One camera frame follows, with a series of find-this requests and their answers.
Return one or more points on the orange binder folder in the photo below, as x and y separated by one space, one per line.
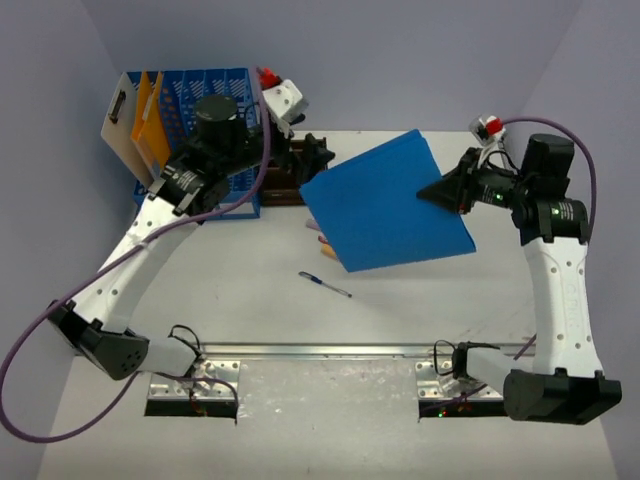
148 133

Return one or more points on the blue plastic file rack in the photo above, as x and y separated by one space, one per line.
180 90

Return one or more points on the pink eraser stick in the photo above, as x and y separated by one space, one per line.
310 223

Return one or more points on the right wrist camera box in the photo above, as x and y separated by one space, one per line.
488 130

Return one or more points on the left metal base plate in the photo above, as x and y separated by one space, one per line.
212 380

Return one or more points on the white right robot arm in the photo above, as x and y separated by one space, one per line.
566 383

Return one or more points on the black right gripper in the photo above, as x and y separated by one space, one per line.
458 191

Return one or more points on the blue folder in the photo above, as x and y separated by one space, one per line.
368 210

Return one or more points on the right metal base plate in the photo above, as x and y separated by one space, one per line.
431 386

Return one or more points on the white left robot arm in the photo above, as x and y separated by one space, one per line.
192 186

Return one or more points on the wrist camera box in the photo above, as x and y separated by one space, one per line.
488 130
283 98

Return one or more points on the blue ballpoint pen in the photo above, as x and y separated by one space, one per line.
318 281

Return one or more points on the white clipboard with metal clip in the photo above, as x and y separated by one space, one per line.
117 128

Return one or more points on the metal rail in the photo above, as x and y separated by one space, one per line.
281 350

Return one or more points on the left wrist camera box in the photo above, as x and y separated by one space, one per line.
283 98

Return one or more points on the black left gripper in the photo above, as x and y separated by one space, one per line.
294 155

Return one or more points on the metal base plate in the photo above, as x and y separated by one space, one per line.
212 380
431 386

